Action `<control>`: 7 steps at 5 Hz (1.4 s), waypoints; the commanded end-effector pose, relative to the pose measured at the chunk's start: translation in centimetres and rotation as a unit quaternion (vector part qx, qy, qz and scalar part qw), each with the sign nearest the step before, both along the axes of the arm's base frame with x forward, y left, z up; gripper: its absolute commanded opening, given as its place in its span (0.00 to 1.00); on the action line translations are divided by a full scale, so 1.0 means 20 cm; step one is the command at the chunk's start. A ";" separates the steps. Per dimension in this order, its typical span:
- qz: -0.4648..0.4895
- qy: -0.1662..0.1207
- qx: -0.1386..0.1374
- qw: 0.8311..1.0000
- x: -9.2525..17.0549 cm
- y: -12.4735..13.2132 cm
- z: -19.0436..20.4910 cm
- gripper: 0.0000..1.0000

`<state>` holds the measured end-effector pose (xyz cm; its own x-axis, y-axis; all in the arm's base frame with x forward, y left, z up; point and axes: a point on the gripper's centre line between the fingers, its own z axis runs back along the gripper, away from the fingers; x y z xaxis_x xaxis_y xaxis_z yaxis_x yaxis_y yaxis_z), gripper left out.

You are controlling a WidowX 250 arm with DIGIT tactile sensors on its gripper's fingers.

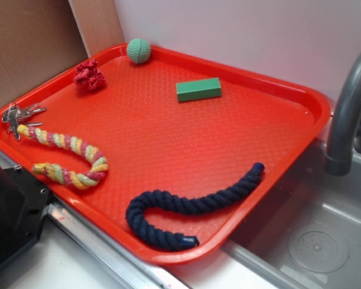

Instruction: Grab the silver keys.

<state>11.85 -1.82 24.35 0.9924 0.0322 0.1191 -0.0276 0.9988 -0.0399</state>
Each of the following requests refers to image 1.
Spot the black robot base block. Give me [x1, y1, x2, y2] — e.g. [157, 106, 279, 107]
[0, 166, 51, 270]

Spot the silver keys bunch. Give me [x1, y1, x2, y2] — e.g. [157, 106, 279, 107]
[1, 101, 48, 141]

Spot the red plastic tray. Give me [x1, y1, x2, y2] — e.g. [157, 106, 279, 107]
[16, 45, 330, 266]

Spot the green rectangular block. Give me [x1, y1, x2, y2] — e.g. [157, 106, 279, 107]
[176, 78, 222, 102]

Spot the green textured ball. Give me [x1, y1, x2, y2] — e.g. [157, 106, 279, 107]
[126, 39, 152, 64]

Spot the red crumpled scrunchie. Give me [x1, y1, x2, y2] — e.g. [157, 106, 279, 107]
[73, 58, 106, 92]

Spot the grey toy sink basin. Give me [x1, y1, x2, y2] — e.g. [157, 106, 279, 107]
[222, 140, 361, 288]

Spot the grey toy faucet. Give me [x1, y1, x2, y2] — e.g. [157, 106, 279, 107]
[324, 53, 361, 176]

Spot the brown cardboard panel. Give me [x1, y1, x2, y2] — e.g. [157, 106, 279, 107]
[0, 1, 124, 108]

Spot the dark blue rope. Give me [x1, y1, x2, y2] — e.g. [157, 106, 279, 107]
[125, 162, 265, 252]

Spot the pastel multicolour rope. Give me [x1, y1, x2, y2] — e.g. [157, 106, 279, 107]
[16, 123, 109, 191]

